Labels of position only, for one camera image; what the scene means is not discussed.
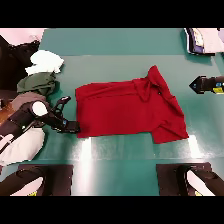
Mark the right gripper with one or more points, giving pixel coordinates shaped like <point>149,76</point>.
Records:
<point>200,85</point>

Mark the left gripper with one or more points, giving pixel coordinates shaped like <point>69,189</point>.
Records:
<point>70,127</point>

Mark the red polo shirt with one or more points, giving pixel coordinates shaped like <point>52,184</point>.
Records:
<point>126,110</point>

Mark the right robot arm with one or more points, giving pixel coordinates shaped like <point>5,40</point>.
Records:
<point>200,180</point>

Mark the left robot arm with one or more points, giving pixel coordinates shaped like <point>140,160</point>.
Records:
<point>20,120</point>

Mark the folded dark purple garment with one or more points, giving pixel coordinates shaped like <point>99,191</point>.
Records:
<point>190,41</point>

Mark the folded white garment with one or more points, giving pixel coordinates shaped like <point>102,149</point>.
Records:
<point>210,40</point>

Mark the large white garment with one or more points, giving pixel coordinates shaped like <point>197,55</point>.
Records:
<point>23,146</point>

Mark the brown garment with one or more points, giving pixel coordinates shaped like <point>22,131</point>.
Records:
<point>26,98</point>

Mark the black garment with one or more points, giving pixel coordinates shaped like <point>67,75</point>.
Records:
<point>13,63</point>

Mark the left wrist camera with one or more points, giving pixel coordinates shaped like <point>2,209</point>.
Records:
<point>60,104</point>

